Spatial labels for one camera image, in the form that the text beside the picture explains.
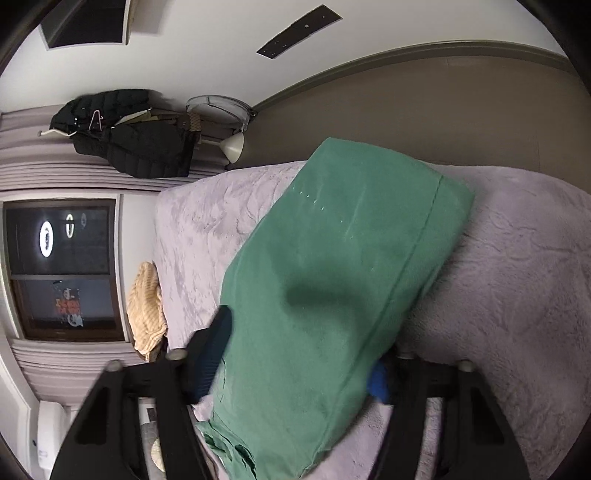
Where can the dark framed window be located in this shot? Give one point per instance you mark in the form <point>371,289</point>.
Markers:
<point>60,267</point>

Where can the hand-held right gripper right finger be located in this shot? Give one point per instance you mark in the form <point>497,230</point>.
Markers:
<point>379,383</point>

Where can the white cone lamp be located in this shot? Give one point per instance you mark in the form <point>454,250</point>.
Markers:
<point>233,146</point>

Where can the brown padded headboard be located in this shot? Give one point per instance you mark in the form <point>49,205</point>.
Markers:
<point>415,115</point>

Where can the black ceiling strip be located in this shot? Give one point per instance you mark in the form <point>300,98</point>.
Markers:
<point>300,31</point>

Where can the lilac fluffy blanket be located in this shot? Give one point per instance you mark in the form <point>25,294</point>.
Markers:
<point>508,277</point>

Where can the brown patterned bag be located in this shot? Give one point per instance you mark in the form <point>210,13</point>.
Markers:
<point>193,125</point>

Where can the lilac pleated curtain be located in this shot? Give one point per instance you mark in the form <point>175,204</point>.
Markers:
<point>60,364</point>
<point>46,170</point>

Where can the yellow knitted cloth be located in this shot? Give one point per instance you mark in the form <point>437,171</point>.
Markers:
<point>145,314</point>

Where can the dark framed ceiling panel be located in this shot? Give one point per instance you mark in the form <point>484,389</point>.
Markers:
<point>85,23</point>

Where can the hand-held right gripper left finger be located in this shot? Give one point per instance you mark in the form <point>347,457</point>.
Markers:
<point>213,355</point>

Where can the cream round cushion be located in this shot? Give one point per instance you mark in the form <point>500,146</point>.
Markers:
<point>158,456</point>

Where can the black puffer jacket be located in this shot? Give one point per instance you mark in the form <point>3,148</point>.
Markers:
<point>147,152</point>

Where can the pink clothes hanger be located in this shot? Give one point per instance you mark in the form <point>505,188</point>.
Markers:
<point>95,121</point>

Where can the green pants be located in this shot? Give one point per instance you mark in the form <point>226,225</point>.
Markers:
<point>323,277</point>

